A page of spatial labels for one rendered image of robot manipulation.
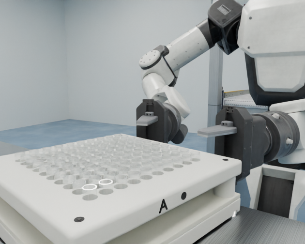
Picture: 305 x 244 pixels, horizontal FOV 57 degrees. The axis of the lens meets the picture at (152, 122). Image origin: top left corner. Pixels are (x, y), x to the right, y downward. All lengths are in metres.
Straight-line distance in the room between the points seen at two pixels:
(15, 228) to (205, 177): 0.20
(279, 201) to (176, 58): 0.52
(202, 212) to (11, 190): 0.20
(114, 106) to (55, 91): 1.53
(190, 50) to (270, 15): 0.26
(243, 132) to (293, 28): 0.42
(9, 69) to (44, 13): 1.53
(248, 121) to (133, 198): 0.25
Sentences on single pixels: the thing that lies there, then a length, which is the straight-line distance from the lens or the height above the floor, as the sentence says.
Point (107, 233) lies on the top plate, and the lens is 0.23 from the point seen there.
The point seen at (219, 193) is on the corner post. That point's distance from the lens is 0.38.
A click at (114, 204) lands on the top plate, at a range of 0.25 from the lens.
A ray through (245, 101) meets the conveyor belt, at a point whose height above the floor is 0.93.
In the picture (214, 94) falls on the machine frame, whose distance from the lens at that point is 1.68.
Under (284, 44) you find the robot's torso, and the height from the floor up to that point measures 1.15.
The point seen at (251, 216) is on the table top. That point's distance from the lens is 0.40.
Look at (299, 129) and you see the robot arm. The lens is 0.59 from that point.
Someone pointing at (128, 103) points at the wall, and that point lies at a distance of 6.07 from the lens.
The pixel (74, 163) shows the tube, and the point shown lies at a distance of 0.35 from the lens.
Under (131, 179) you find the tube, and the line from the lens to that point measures 0.29.
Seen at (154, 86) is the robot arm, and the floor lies 1.04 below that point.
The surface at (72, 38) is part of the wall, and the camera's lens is 7.13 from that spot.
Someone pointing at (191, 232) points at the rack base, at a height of 0.91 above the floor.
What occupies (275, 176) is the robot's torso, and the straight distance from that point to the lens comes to 0.85.
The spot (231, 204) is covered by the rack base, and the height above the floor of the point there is 0.92.
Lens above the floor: 1.08
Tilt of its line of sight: 9 degrees down
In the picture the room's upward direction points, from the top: straight up
